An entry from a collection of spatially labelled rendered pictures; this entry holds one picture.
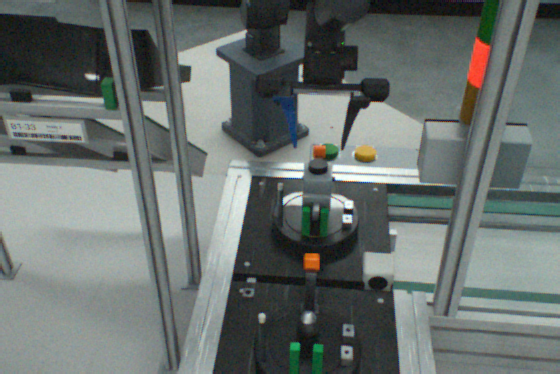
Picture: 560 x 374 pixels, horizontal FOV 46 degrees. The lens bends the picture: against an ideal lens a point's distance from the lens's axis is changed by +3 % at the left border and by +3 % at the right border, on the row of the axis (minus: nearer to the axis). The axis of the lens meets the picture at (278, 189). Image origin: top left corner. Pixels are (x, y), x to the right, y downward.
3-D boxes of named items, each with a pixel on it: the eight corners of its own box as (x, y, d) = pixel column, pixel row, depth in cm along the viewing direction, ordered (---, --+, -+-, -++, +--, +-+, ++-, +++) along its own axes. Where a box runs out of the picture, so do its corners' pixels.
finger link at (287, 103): (275, 101, 97) (272, 96, 91) (299, 102, 97) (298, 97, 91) (272, 148, 97) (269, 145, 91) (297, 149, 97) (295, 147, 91)
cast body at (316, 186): (303, 186, 106) (304, 150, 101) (330, 187, 105) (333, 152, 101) (300, 220, 99) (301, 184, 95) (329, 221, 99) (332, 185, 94)
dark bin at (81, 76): (111, 70, 102) (112, 20, 100) (190, 82, 100) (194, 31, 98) (-10, 80, 76) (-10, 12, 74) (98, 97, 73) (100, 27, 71)
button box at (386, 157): (309, 167, 130) (310, 141, 127) (416, 172, 129) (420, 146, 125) (307, 188, 125) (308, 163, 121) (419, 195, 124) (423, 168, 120)
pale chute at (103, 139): (132, 166, 116) (138, 141, 117) (203, 177, 114) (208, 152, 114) (47, 132, 89) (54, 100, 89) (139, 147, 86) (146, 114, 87)
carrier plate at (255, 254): (251, 184, 118) (251, 175, 117) (385, 192, 116) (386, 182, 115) (232, 282, 99) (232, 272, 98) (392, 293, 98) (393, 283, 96)
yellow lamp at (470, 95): (456, 105, 80) (464, 69, 77) (500, 107, 80) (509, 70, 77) (461, 128, 76) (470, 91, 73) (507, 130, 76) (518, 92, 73)
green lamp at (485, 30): (473, 27, 74) (483, -17, 71) (520, 28, 73) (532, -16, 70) (479, 48, 70) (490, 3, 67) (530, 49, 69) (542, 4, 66)
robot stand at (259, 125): (270, 107, 156) (269, 28, 143) (310, 134, 147) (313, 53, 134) (220, 129, 148) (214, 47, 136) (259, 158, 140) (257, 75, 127)
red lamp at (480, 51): (464, 68, 77) (473, 28, 74) (510, 69, 76) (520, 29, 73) (470, 90, 73) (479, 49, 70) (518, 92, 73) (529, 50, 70)
